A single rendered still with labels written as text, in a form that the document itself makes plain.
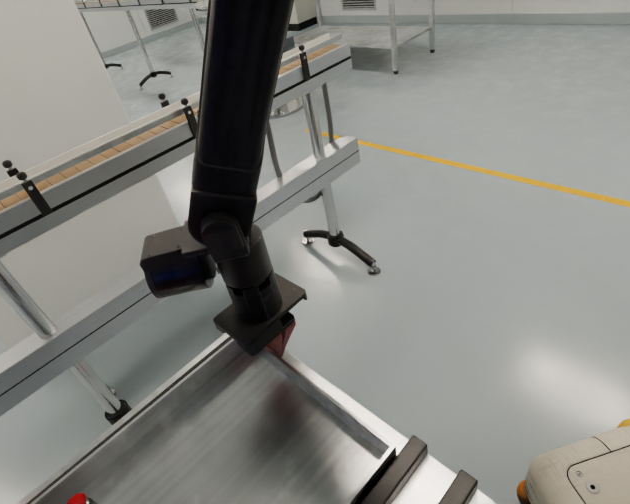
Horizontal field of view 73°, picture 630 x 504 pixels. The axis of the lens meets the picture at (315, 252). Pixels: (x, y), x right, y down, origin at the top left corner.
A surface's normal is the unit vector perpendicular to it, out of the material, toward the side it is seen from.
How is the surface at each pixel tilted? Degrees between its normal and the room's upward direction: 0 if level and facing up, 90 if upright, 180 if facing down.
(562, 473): 0
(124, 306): 90
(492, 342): 0
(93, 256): 90
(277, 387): 0
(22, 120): 90
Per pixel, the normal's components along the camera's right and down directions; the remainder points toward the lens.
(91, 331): 0.70, 0.33
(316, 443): -0.18, -0.77
